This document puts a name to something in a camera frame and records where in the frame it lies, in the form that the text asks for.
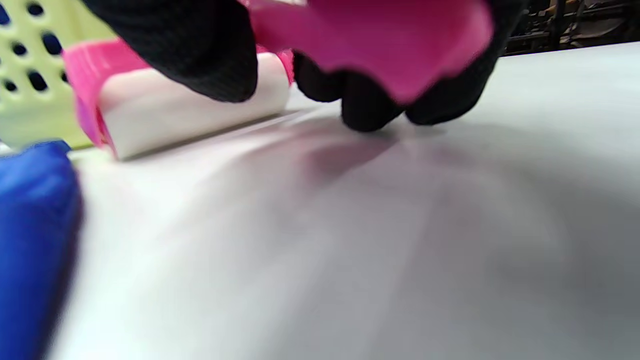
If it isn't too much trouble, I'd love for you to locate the person's right hand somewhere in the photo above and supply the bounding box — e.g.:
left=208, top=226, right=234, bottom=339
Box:
left=82, top=0, right=527, bottom=133

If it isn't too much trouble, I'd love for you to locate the pink lint roller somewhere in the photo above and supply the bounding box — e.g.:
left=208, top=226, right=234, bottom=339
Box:
left=62, top=0, right=496, bottom=161

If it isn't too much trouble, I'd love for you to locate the blue t-shirt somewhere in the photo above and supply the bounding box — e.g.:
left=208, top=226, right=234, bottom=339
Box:
left=0, top=140, right=85, bottom=360

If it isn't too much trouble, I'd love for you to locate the yellow perforated plastic basket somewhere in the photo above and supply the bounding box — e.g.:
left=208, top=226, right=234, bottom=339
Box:
left=0, top=0, right=117, bottom=151

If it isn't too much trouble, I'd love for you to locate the black desk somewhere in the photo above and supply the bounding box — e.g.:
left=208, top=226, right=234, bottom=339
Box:
left=502, top=0, right=640, bottom=57

